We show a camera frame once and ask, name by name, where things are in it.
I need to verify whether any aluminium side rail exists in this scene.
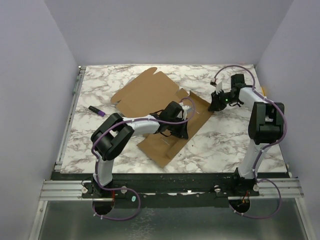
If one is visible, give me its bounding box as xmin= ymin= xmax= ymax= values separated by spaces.
xmin=53 ymin=66 xmax=87 ymax=172

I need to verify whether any brown cardboard box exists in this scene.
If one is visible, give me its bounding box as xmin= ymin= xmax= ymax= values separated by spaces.
xmin=110 ymin=67 xmax=212 ymax=168

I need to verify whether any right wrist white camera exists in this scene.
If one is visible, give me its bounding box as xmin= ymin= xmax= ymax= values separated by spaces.
xmin=210 ymin=78 xmax=223 ymax=95

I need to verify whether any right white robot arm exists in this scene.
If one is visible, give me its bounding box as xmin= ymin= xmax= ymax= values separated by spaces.
xmin=208 ymin=74 xmax=285 ymax=196

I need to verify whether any aluminium front extrusion rail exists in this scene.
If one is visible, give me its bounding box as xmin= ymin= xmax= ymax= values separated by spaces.
xmin=39 ymin=176 xmax=304 ymax=201

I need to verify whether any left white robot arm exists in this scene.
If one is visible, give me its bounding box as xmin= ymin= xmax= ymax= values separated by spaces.
xmin=90 ymin=101 xmax=195 ymax=198

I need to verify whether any purple black highlighter marker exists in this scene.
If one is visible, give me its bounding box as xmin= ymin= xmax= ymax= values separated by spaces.
xmin=88 ymin=105 xmax=106 ymax=117

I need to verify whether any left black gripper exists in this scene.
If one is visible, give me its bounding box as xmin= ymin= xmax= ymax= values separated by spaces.
xmin=167 ymin=116 xmax=189 ymax=140

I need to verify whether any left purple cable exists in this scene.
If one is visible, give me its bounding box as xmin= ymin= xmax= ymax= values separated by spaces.
xmin=90 ymin=96 xmax=197 ymax=221

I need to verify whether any black metal base rail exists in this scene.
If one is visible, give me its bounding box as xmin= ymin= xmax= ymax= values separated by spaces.
xmin=51 ymin=171 xmax=261 ymax=210

